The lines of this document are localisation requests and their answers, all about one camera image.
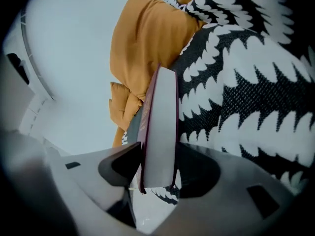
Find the maroon hardcover book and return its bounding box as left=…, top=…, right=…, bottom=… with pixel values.
left=136, top=62, right=180, bottom=194

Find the black white leaf-patterned seat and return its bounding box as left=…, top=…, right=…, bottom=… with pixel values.
left=122, top=23, right=315, bottom=205

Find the black white leaf-patterned cushion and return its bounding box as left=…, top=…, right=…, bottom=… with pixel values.
left=155, top=0, right=296, bottom=45

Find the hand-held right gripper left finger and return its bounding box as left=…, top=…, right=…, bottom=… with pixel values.
left=46, top=141, right=143, bottom=231

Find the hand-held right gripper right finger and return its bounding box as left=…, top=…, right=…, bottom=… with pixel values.
left=147, top=143, right=297, bottom=236

